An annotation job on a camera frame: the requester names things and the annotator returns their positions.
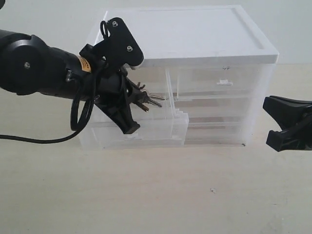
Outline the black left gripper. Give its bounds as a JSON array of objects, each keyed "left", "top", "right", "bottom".
[{"left": 79, "top": 17, "right": 149, "bottom": 134}]

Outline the key bunch with blue tag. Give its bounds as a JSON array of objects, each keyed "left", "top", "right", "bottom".
[{"left": 135, "top": 82, "right": 167, "bottom": 112}]

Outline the white translucent drawer cabinet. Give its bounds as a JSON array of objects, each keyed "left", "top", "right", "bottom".
[{"left": 87, "top": 5, "right": 279, "bottom": 146}]

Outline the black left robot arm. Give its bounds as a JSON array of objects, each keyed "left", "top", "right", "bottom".
[{"left": 0, "top": 17, "right": 147, "bottom": 134}]

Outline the clear plastic container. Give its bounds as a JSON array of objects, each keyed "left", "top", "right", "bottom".
[
  {"left": 185, "top": 122, "right": 246, "bottom": 146},
  {"left": 174, "top": 95, "right": 257, "bottom": 123}
]

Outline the black camera cable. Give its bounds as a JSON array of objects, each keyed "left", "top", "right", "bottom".
[{"left": 0, "top": 20, "right": 110, "bottom": 144}]

